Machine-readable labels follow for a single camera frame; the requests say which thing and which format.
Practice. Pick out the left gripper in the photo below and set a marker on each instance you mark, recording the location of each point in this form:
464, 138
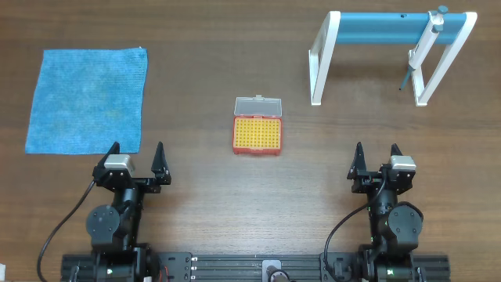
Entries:
117, 181

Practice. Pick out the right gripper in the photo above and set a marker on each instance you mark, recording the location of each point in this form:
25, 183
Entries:
391, 181

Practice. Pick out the white pipette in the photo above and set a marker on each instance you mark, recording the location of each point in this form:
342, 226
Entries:
424, 43

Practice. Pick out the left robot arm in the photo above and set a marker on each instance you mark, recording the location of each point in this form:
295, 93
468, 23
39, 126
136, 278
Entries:
115, 223

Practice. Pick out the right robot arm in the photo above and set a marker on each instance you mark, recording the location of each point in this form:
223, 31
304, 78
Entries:
395, 225

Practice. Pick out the blue cloth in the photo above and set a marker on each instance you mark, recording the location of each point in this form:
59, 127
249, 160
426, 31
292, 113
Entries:
86, 100

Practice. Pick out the red and yellow tip box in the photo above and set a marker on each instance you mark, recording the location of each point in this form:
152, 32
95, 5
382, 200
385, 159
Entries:
257, 134

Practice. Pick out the white and blue stand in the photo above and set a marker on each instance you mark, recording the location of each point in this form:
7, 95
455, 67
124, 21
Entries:
375, 28

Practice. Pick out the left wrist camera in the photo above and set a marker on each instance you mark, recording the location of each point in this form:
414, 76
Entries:
119, 162

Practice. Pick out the mounting rail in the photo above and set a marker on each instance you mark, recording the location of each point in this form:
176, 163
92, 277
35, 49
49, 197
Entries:
235, 266

